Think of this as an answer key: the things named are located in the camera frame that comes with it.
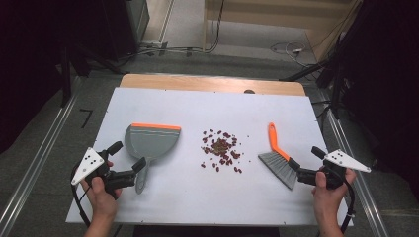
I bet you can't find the pile of red beans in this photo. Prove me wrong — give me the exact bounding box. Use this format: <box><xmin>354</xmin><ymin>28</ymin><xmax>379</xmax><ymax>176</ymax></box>
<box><xmin>200</xmin><ymin>128</ymin><xmax>251</xmax><ymax>175</ymax></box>

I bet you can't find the metal floor rail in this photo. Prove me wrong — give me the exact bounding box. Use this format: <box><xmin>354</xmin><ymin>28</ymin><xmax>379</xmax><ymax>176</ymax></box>
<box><xmin>324</xmin><ymin>98</ymin><xmax>389</xmax><ymax>237</ymax></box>
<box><xmin>0</xmin><ymin>76</ymin><xmax>83</xmax><ymax>237</ymax></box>

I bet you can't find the wooden shelf unit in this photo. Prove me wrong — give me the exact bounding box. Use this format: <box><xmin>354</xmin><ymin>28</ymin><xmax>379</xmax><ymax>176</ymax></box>
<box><xmin>202</xmin><ymin>0</ymin><xmax>364</xmax><ymax>63</ymax></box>

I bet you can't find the black cabinet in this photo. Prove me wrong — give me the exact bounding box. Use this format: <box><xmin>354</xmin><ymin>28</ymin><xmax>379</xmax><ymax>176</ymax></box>
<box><xmin>98</xmin><ymin>0</ymin><xmax>151</xmax><ymax>62</ymax></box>

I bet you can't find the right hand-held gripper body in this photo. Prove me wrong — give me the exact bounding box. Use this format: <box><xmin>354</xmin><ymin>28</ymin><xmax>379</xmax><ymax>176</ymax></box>
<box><xmin>296</xmin><ymin>148</ymin><xmax>373</xmax><ymax>191</ymax></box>

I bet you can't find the grey power strip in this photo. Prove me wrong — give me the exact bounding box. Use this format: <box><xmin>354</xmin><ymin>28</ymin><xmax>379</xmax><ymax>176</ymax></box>
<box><xmin>139</xmin><ymin>39</ymin><xmax>169</xmax><ymax>50</ymax></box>

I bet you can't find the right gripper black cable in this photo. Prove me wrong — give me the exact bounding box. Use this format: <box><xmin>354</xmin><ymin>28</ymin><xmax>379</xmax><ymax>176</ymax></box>
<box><xmin>339</xmin><ymin>171</ymin><xmax>357</xmax><ymax>234</ymax></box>

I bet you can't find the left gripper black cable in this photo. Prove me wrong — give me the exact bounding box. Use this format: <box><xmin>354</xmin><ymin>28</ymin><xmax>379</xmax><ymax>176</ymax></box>
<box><xmin>69</xmin><ymin>164</ymin><xmax>92</xmax><ymax>229</ymax></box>

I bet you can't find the white floor cable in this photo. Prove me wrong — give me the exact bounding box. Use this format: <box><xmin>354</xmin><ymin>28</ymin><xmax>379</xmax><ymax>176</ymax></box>
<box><xmin>270</xmin><ymin>41</ymin><xmax>317</xmax><ymax>68</ymax></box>

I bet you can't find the grey dustpan with orange edge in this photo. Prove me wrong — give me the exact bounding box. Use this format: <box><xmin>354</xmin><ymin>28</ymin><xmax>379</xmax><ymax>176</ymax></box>
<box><xmin>124</xmin><ymin>122</ymin><xmax>182</xmax><ymax>196</ymax></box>

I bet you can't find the grey brush with orange handle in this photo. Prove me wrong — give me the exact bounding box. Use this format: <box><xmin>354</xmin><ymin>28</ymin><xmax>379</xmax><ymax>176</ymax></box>
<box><xmin>257</xmin><ymin>121</ymin><xmax>299</xmax><ymax>191</ymax></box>

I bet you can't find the person's right hand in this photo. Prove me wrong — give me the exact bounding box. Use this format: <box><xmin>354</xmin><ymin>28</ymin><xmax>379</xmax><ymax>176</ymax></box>
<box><xmin>310</xmin><ymin>167</ymin><xmax>358</xmax><ymax>228</ymax></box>

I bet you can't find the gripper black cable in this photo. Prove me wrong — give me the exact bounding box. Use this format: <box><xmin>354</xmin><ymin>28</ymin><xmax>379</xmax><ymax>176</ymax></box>
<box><xmin>339</xmin><ymin>171</ymin><xmax>357</xmax><ymax>234</ymax></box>
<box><xmin>69</xmin><ymin>164</ymin><xmax>92</xmax><ymax>229</ymax></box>

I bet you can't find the black tripod stand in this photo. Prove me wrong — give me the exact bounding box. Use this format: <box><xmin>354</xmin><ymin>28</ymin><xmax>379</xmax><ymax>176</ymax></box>
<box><xmin>280</xmin><ymin>33</ymin><xmax>350</xmax><ymax>119</ymax></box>
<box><xmin>58</xmin><ymin>42</ymin><xmax>126</xmax><ymax>108</ymax></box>

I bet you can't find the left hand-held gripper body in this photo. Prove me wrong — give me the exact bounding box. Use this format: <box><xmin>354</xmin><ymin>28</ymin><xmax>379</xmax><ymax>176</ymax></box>
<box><xmin>70</xmin><ymin>147</ymin><xmax>137</xmax><ymax>200</ymax></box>

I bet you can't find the black hanging cable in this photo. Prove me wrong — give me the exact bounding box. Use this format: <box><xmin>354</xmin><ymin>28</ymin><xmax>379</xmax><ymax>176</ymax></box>
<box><xmin>204</xmin><ymin>0</ymin><xmax>226</xmax><ymax>54</ymax></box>

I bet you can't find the person's left hand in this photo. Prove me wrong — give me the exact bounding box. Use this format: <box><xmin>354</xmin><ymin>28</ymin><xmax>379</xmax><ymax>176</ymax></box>
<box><xmin>79</xmin><ymin>160</ymin><xmax>124</xmax><ymax>220</ymax></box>

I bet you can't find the grey floor cable bundle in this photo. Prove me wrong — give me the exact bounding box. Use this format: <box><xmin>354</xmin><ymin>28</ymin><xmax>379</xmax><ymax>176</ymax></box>
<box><xmin>118</xmin><ymin>45</ymin><xmax>206</xmax><ymax>62</ymax></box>

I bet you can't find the white board sheet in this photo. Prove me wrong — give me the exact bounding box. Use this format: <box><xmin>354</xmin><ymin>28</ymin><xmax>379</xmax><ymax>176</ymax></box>
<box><xmin>64</xmin><ymin>86</ymin><xmax>354</xmax><ymax>227</ymax></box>

